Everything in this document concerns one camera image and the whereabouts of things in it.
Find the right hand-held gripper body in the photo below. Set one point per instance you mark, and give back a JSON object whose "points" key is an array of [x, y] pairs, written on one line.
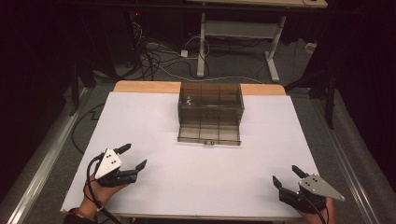
{"points": [[317, 186]]}

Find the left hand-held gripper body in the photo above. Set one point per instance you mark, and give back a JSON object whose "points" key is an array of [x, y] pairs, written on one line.
{"points": [[107, 163]]}

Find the person's left hand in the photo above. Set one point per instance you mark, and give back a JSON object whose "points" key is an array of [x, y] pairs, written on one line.
{"points": [[101, 193]]}

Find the person's right hand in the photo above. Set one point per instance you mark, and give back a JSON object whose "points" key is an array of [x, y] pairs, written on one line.
{"points": [[330, 214]]}

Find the white table sheet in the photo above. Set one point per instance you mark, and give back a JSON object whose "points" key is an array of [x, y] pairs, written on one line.
{"points": [[174, 174]]}

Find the transparent brown drawer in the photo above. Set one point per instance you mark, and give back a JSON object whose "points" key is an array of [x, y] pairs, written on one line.
{"points": [[209, 134]]}

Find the black stand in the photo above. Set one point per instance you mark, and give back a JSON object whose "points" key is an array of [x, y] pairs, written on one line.
{"points": [[77, 84], [323, 90]]}

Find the small white item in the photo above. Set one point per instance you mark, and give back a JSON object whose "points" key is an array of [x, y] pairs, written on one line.
{"points": [[188, 100]]}

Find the transparent brown drawer cabinet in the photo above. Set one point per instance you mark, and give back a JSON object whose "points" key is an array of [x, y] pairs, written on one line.
{"points": [[211, 102]]}

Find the white power adapter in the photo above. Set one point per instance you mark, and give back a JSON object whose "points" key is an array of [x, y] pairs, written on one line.
{"points": [[184, 53]]}

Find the metal floor rail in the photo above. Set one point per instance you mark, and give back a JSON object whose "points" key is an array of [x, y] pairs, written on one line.
{"points": [[345, 161], [46, 158]]}

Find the white desk frame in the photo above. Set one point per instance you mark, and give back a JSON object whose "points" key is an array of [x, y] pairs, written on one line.
{"points": [[239, 29]]}

